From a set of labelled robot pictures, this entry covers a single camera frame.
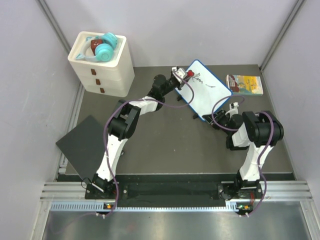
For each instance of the grey slotted cable duct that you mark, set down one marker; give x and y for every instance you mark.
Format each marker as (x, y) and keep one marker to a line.
(102, 207)

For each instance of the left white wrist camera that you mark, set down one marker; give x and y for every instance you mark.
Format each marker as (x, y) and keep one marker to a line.
(179, 73)

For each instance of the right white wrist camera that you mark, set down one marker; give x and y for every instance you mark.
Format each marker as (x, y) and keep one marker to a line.
(233, 109)

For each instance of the yellow blue book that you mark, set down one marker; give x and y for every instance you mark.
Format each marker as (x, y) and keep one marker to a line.
(244, 84)

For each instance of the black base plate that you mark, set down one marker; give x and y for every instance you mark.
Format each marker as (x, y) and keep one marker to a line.
(202, 186)

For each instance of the dark red cube toy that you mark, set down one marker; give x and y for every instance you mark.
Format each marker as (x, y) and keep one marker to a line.
(94, 44)

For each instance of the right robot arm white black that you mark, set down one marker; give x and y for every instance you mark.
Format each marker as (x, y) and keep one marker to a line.
(257, 133)

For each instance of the blue framed whiteboard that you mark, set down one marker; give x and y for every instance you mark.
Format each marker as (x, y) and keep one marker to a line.
(207, 92)

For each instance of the red whiteboard eraser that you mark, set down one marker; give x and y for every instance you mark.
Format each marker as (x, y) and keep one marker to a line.
(190, 73)

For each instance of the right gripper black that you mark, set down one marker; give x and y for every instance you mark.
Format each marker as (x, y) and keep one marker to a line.
(214, 118)

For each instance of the black flat board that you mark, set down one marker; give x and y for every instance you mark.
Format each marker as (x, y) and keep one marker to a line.
(84, 147)

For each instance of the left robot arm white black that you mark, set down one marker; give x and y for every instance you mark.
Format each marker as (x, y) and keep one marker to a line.
(123, 122)

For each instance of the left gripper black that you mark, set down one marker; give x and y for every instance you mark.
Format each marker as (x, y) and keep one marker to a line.
(179, 84)

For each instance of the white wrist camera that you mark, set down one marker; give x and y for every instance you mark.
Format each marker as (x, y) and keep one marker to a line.
(179, 73)
(233, 109)

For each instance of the aluminium frame rail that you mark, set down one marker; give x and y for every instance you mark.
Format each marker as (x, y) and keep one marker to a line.
(62, 191)

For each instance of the teal cat ear headphones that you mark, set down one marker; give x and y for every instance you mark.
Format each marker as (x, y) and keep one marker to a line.
(104, 52)

